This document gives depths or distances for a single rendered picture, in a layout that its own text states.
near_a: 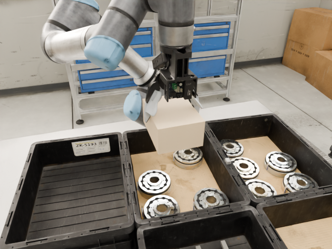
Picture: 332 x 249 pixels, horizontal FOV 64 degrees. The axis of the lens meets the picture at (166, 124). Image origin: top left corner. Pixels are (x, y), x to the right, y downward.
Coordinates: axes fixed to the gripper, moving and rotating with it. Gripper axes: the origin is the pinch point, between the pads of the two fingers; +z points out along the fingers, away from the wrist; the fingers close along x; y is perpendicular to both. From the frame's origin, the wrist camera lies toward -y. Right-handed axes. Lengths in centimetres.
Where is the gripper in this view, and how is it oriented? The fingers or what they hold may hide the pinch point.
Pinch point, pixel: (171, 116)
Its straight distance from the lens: 71.1
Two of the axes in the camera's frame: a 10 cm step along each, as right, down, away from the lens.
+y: 3.0, 5.2, -8.0
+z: 0.0, 8.4, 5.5
